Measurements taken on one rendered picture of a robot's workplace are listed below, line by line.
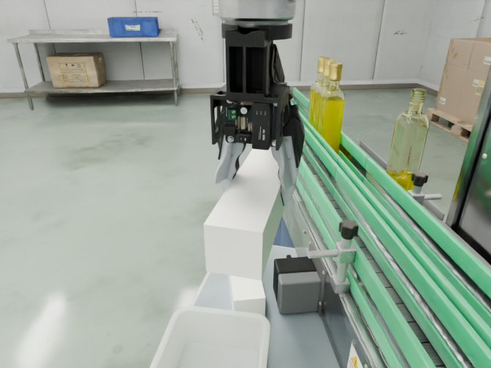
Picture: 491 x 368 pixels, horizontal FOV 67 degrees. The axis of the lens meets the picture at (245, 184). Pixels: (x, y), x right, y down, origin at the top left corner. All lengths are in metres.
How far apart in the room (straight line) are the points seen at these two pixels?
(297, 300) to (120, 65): 5.49
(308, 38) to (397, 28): 1.38
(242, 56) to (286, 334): 0.55
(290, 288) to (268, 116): 0.45
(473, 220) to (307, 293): 0.36
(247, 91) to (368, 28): 6.02
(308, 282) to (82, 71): 5.00
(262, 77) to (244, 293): 0.47
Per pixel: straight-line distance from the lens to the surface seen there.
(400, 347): 0.53
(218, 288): 0.85
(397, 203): 0.86
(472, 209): 0.87
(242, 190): 0.44
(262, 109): 0.37
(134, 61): 5.99
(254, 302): 0.74
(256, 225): 0.38
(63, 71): 5.59
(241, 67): 0.38
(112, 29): 5.33
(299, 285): 0.74
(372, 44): 6.43
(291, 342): 0.75
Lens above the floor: 1.32
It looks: 27 degrees down
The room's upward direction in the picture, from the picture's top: straight up
